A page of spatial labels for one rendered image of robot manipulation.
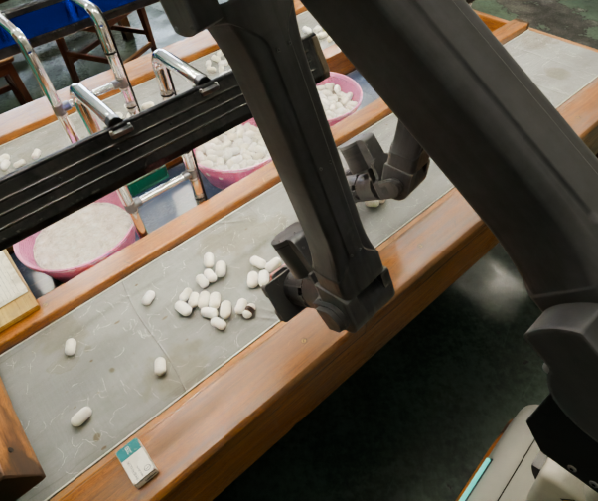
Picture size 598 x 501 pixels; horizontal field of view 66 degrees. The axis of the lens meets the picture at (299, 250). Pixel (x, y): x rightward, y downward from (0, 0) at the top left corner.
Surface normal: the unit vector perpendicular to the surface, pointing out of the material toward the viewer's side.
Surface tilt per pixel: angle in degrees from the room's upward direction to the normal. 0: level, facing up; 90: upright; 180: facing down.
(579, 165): 33
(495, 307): 0
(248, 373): 0
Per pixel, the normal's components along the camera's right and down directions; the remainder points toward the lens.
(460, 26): 0.24, -0.21
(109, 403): -0.06, -0.64
